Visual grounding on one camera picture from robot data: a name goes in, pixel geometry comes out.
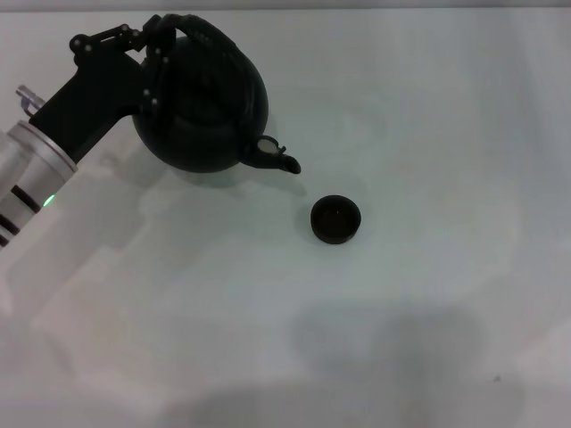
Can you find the small dark teacup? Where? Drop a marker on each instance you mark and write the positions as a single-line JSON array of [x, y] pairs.
[[335, 219]]

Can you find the black round teapot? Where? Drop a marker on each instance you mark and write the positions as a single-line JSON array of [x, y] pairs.
[[209, 129]]

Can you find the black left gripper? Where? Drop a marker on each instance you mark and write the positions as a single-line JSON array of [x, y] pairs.
[[93, 102]]

